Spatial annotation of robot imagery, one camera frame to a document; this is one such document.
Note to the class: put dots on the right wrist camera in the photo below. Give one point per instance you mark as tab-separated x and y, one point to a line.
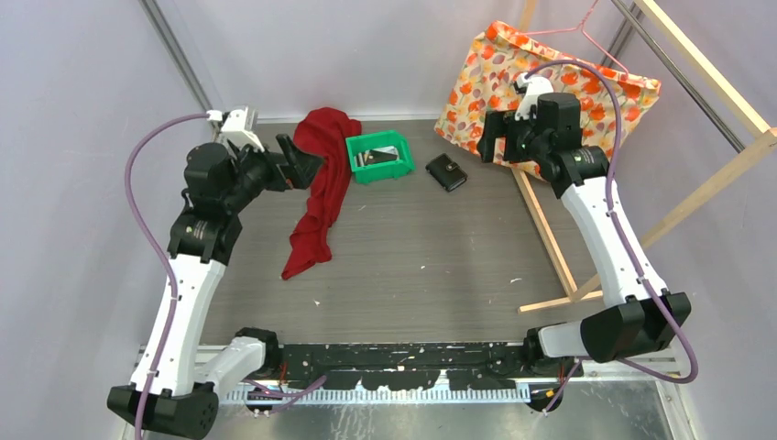
530	87

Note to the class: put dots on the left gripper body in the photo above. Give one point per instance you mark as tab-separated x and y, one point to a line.
260	170

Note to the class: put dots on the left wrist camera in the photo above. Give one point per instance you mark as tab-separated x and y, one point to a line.
239	128

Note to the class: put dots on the black credit card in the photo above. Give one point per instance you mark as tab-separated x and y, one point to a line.
374	157

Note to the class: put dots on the pink wire hanger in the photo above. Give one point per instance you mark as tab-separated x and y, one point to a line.
527	14

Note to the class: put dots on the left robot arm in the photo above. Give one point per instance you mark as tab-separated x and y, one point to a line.
168	393

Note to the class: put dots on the black card holder wallet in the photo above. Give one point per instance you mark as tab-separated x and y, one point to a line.
446	172

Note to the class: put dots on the floral fabric bag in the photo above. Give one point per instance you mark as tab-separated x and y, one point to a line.
495	60

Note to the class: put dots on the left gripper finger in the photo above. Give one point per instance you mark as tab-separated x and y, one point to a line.
293	163
311	166

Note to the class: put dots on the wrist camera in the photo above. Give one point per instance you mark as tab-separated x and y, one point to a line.
239	128
530	87

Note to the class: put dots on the red cloth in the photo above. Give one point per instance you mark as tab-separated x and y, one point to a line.
323	133

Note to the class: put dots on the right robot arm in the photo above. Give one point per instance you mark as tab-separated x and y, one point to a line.
639	307

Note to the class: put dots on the green plastic bin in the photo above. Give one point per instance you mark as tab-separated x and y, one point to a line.
390	140

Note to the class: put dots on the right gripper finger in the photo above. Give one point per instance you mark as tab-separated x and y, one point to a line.
513	149
494	127

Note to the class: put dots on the wooden frame rack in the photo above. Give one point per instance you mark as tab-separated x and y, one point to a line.
745	156

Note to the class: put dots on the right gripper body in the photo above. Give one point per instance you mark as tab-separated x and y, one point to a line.
530	143

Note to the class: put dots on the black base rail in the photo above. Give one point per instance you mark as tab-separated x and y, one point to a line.
410	366

